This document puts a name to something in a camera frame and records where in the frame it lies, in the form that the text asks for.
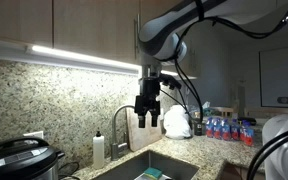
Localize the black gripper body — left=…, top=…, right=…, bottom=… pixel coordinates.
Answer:
left=133, top=77, right=162, bottom=118

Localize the chrome gooseneck tap faucet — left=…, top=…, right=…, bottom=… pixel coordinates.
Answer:
left=110, top=104, right=137, bottom=162

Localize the wooden cutting board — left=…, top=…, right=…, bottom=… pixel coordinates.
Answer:
left=125, top=107, right=163, bottom=153

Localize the white plastic bag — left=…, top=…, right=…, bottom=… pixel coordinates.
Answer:
left=163, top=104, right=192, bottom=140

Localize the dark jar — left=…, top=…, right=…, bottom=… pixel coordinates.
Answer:
left=193, top=119, right=204, bottom=137

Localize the stainless steel sink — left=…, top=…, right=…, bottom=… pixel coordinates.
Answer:
left=92, top=149, right=201, bottom=180

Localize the green yellow sponge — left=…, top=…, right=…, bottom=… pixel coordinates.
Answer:
left=143, top=167, right=164, bottom=180

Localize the tissue box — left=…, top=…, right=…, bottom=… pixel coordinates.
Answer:
left=200, top=100, right=212, bottom=112

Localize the white soap bottle black cap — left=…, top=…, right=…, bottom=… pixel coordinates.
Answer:
left=92, top=130, right=106, bottom=170

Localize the wooden tray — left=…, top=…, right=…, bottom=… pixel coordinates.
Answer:
left=212, top=105, right=235, bottom=118

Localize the under-cabinet light strip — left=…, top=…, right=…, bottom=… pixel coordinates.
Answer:
left=25, top=44, right=198, bottom=80

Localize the black steel pressure cooker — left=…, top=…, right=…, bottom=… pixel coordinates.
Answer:
left=0, top=136, right=66, bottom=180

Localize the white board panel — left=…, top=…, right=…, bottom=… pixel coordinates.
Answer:
left=258, top=44, right=288, bottom=108

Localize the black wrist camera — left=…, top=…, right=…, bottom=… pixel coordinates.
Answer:
left=158, top=73, right=182, bottom=90

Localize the metal cabinet handle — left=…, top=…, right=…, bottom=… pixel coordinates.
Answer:
left=134, top=13, right=142, bottom=61

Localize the black cooker power cord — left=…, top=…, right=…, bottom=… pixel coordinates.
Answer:
left=57, top=161, right=82, bottom=180

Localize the white wall outlet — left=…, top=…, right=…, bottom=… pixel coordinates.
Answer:
left=23, top=130, right=45, bottom=140

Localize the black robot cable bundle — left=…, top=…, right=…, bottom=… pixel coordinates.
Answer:
left=158, top=0, right=288, bottom=180

